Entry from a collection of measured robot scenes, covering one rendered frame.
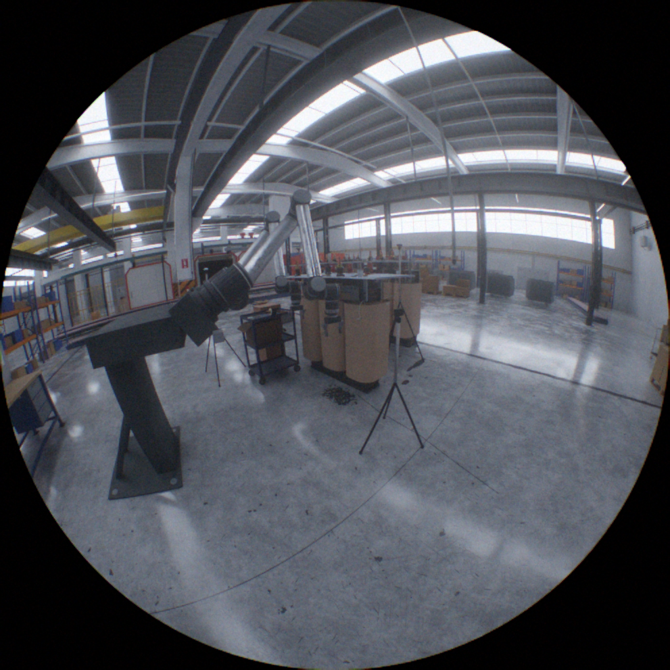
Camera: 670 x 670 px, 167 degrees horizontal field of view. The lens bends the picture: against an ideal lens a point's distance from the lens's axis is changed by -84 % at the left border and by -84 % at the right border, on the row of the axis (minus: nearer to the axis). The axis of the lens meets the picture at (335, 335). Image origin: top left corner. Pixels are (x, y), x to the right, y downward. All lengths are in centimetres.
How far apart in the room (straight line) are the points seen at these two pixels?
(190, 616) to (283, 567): 69
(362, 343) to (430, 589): 221
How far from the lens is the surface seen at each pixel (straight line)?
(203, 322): 138
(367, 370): 252
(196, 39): 1034
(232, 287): 141
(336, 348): 274
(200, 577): 172
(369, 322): 232
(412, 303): 398
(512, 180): 1020
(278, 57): 1089
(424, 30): 393
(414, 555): 159
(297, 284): 235
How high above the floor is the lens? 149
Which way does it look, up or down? 18 degrees down
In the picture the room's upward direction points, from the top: 3 degrees counter-clockwise
